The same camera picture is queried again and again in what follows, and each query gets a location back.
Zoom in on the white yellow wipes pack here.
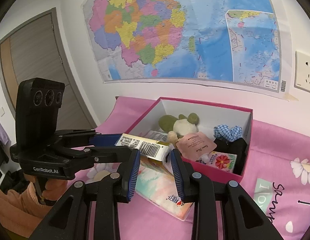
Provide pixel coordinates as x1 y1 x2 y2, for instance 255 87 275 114
115 133 173 161

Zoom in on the pink floral tissue packet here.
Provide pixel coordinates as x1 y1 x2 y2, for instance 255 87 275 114
197 151 237 173

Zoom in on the beige teddy bear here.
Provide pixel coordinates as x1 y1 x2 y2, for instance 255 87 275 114
167 131 183 148

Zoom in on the black soft cloth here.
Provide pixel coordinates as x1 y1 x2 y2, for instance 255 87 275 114
214 138 247 175

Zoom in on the green frog plush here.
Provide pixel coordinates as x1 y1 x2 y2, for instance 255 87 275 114
158 113 199 138

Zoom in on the pink sachet pouch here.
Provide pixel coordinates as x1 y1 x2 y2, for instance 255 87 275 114
177 132 217 161

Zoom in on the blue gingham cloth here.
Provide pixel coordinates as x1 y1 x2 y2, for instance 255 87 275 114
213 125 243 142

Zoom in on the white printed plastic pouch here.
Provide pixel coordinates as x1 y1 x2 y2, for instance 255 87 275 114
145 130 168 142

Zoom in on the orange sleeve forearm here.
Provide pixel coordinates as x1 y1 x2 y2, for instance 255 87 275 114
0 183 51 238

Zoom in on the left hand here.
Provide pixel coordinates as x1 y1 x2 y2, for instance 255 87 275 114
24 174 67 203

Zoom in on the pastel tissue pack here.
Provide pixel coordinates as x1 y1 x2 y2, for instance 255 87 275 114
135 155 192 221

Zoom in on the pink floral bedsheet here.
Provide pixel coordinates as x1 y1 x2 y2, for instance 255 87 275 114
96 96 310 239

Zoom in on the pink cardboard box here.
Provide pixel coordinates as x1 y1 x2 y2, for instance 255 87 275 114
127 98 253 183

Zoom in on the grey wooden door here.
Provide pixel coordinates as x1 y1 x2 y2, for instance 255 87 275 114
0 8 96 129

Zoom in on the white wall socket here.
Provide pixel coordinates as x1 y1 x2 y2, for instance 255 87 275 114
294 50 310 93

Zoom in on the colourful wall map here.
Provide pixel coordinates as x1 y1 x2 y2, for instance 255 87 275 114
82 0 291 98

